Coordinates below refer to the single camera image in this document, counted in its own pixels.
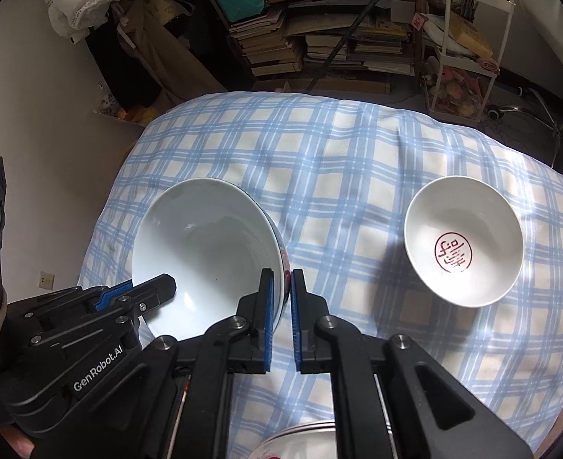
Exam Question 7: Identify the red patterned bowl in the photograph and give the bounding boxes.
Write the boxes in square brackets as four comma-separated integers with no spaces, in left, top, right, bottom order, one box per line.
[132,178,290,340]
[403,176,524,309]

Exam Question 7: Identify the blue plaid tablecloth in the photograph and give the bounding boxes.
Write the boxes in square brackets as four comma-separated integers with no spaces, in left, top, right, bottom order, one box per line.
[77,92,563,459]

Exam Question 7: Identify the white metal cart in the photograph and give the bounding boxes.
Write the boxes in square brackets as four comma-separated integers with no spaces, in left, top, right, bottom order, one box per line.
[424,0,517,126]

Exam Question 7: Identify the brown cardboard sheets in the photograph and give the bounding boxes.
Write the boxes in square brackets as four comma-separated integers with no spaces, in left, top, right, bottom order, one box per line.
[116,0,227,108]

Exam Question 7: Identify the black tripod stand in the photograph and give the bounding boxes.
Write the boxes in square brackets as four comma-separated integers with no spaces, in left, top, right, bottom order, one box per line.
[308,0,413,94]

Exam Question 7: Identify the wooden bookshelf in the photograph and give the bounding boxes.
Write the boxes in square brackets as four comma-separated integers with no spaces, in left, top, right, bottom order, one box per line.
[193,0,423,94]

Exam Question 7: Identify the stack of books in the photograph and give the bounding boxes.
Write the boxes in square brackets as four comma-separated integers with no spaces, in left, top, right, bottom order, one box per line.
[228,7,307,78]

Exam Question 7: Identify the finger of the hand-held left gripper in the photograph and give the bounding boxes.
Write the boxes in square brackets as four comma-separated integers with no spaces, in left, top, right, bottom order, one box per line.
[88,274,178,321]
[9,281,136,328]

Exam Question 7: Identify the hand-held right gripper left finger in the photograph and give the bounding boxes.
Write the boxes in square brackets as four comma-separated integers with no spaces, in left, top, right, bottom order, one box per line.
[133,268,275,459]

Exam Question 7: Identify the round cherry print plate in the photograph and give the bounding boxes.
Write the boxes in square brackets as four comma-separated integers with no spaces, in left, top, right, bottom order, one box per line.
[252,420,340,459]

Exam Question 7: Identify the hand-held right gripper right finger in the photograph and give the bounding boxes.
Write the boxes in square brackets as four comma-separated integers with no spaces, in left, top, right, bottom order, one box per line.
[291,269,533,459]

